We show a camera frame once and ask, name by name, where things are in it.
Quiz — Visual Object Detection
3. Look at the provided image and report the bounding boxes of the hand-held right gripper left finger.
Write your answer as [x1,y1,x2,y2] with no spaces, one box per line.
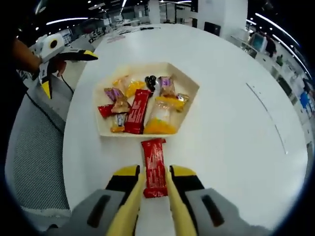
[48,164,141,236]

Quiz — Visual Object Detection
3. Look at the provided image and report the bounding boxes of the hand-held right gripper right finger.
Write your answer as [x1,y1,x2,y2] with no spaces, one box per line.
[168,164,269,236]

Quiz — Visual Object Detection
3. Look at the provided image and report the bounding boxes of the cream food tongs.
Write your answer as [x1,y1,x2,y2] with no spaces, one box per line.
[105,171,199,236]

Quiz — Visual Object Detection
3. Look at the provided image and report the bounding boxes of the long red snack packet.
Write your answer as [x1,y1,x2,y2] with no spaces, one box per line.
[140,138,169,199]
[124,88,152,135]

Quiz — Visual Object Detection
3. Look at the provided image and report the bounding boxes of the small brown candy packet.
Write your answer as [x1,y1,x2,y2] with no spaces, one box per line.
[176,93,190,104]
[110,113,128,133]

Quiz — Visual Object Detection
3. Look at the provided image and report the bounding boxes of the purple and brown snack packet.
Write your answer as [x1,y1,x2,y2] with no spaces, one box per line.
[157,75,178,97]
[103,87,131,114]

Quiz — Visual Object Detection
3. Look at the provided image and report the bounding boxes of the small red snack packet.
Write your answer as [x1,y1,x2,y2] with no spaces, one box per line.
[97,103,116,119]

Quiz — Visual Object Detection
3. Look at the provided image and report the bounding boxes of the orange-ended clear pastry packet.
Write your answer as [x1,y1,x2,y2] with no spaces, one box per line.
[143,95,185,135]
[112,75,146,98]

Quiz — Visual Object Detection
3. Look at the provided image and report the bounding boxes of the beige hexagonal paper container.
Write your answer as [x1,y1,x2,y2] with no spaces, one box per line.
[94,62,200,138]

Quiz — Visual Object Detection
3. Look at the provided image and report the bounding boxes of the clear packet of dark fruit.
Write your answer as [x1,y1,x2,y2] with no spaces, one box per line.
[144,75,160,95]

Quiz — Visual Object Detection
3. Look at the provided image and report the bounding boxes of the person's left hand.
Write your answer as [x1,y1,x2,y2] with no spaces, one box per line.
[50,58,67,77]

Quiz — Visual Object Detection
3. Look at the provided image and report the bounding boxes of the ceiling light strips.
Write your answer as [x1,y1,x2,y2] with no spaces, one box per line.
[45,11,311,77]

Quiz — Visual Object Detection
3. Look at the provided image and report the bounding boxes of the pink paper sheet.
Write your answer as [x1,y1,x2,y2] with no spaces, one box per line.
[106,35,126,43]

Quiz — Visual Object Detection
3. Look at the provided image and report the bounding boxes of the grey mesh office chair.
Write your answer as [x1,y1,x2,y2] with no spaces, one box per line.
[4,83,74,222]

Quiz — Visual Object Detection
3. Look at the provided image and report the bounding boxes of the black rectangular panel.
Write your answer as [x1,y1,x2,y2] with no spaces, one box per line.
[204,21,221,37]

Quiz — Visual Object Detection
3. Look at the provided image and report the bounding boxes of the white pillar with round mark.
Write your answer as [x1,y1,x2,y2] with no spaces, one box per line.
[198,0,249,37]

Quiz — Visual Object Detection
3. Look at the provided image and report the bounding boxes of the white kiosk with blue screen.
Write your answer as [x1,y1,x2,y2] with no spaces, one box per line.
[250,33,268,52]

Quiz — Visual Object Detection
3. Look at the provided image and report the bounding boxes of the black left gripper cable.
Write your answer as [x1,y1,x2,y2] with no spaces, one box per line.
[26,73,74,123]

